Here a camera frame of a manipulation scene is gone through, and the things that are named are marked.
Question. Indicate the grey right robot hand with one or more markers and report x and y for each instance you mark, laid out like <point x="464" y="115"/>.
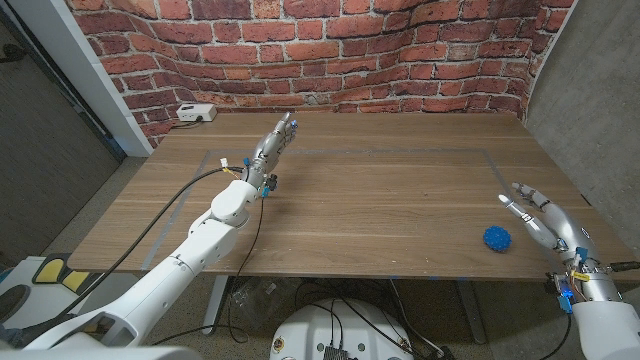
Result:
<point x="565" y="230"/>

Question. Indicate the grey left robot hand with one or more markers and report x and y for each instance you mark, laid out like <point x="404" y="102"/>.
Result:
<point x="267" y="150"/>

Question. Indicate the blue spiky stress ball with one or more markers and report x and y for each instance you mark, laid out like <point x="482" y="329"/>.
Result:
<point x="497" y="238"/>

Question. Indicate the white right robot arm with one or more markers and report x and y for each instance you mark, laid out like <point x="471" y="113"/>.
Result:
<point x="605" y="320"/>

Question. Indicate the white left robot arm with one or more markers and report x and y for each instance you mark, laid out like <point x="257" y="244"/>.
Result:
<point x="200" y="250"/>

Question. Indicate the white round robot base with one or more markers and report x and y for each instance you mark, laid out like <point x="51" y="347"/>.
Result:
<point x="310" y="330"/>

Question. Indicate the white power box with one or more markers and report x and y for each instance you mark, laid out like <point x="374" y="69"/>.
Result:
<point x="196" y="112"/>

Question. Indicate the red brick print backdrop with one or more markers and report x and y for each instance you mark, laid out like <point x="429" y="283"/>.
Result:
<point x="320" y="55"/>

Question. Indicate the grey table leg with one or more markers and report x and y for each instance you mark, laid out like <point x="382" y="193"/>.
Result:
<point x="216" y="300"/>
<point x="470" y="310"/>

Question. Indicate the clear plastic bag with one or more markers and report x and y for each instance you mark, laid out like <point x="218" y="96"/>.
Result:
<point x="260" y="300"/>

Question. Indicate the white wall pillar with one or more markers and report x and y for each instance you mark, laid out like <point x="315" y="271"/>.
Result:
<point x="80" y="65"/>

